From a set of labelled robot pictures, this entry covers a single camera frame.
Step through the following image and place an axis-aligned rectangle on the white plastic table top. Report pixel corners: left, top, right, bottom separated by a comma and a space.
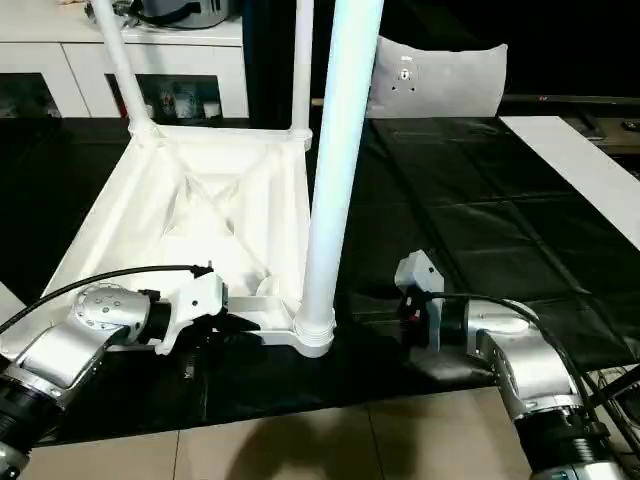
0, 124, 337, 360

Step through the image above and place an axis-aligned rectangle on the black table mat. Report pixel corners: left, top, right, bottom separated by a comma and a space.
0, 117, 640, 445

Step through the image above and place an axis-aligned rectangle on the white flat board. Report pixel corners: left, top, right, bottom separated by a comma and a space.
499, 115, 640, 252

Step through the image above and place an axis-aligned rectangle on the grey cushion with metal fittings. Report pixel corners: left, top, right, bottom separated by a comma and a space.
367, 34, 510, 119

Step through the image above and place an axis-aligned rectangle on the black box with gold label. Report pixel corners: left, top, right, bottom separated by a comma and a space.
244, 0, 384, 126

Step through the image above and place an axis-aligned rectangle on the black bar with red light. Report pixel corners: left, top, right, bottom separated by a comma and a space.
503, 93, 640, 104

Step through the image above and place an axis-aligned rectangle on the white glass-door cabinet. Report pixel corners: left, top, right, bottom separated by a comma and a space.
0, 14, 250, 120

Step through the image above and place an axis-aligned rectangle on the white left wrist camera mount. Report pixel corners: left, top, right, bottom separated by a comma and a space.
153, 272, 232, 357

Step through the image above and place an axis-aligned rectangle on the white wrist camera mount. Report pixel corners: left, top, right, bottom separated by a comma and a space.
153, 272, 232, 357
393, 248, 446, 351

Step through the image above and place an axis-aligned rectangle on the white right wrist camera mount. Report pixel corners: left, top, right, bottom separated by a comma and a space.
393, 248, 446, 351

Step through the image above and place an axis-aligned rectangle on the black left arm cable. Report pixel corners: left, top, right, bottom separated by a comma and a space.
0, 263, 216, 334

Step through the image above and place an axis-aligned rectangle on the tangled floor cable bundle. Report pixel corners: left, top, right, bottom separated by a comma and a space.
589, 367, 640, 454

